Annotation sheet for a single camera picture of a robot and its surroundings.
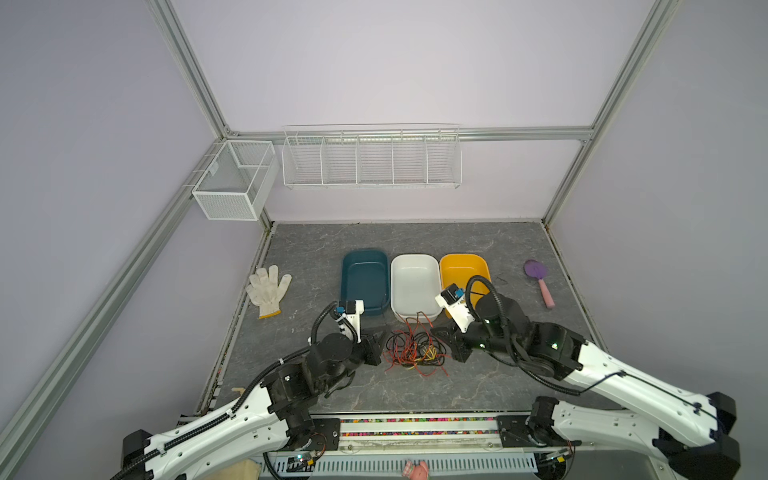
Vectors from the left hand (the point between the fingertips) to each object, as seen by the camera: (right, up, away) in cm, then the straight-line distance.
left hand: (391, 335), depth 70 cm
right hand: (+10, +2, -3) cm, 10 cm away
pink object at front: (+6, -30, -3) cm, 31 cm away
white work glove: (-44, +6, +32) cm, 54 cm away
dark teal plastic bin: (-10, +11, +34) cm, 37 cm away
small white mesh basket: (-54, +44, +32) cm, 77 cm away
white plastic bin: (+8, +10, +34) cm, 36 cm away
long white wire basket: (-7, +51, +28) cm, 59 cm away
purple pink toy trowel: (+51, +13, +35) cm, 63 cm away
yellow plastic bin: (+24, +13, +35) cm, 45 cm away
